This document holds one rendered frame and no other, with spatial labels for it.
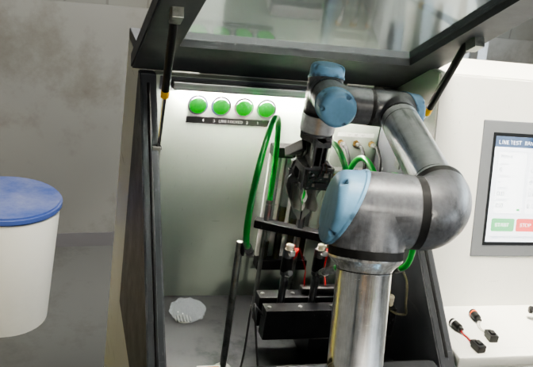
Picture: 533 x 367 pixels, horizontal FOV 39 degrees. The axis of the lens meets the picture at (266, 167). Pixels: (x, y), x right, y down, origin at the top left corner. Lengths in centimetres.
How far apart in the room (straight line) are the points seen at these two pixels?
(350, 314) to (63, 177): 298
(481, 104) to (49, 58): 239
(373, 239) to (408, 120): 36
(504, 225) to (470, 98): 34
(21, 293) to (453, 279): 194
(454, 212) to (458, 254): 82
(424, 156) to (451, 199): 16
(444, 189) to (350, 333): 26
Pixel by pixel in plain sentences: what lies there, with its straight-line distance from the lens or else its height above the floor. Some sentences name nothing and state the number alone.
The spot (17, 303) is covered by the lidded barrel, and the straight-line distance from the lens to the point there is 333.
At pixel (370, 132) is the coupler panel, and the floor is 133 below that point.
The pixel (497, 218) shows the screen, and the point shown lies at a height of 121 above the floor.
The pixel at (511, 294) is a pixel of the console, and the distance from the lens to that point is 208.
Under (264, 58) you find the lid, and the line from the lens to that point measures 177.
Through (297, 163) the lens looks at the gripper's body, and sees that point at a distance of 162.
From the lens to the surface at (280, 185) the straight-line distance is 200.
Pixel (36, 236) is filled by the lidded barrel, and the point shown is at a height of 47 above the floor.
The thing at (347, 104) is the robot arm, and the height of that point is 154.
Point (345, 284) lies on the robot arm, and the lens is 114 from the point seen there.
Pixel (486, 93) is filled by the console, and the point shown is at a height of 151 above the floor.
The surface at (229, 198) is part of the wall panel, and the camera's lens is 199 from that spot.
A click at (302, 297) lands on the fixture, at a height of 98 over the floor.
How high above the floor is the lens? 189
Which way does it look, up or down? 20 degrees down
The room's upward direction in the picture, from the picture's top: 8 degrees clockwise
